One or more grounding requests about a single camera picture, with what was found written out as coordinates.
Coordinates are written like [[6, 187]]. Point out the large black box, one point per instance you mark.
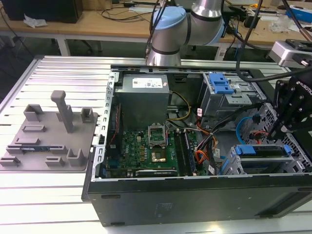
[[48, 9]]

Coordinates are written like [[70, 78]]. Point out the grey plastic parts rack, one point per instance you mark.
[[48, 146]]

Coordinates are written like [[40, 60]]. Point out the RAM stick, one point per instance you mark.
[[34, 148]]

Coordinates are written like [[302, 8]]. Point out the grey power supply unit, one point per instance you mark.
[[141, 102]]

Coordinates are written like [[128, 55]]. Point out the CPU socket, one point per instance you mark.
[[159, 157]]

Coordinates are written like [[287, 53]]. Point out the white crumpled paper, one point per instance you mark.
[[34, 21]]

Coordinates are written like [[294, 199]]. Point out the blue plastic bay strip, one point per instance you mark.
[[224, 165]]

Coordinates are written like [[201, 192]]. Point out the hard disk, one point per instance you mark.
[[246, 150]]

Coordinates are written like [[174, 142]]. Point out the perforated metal disk bay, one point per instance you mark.
[[299, 156]]

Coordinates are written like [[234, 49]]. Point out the white barcode tag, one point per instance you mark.
[[200, 112]]

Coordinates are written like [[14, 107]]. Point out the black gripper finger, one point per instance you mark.
[[299, 123], [280, 102]]

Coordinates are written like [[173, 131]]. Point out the thin metal locking lever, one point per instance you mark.
[[167, 136]]

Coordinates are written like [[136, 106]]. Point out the green motherboard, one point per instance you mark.
[[131, 151]]

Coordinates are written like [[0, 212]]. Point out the blue cardboard box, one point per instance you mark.
[[302, 14]]

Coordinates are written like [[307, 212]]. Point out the wooden desk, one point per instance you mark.
[[97, 24]]

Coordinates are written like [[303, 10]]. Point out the black open PC case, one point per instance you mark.
[[185, 202]]

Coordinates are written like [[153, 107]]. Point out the clear plastic bag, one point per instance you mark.
[[280, 24]]

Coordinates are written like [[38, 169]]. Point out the black RAM slot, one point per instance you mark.
[[191, 156], [180, 151]]

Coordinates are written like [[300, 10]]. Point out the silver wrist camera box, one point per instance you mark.
[[282, 53]]

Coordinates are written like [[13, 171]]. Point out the blue plastic drive latch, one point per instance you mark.
[[220, 84]]

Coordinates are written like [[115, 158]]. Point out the metal optical drive cage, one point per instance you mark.
[[219, 104]]

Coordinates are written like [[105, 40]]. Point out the small black device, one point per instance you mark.
[[248, 22]]

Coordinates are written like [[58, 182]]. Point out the black NVIDIA graphics card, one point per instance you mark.
[[157, 173]]

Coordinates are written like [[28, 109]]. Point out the yellow tape roll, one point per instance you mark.
[[256, 5]]

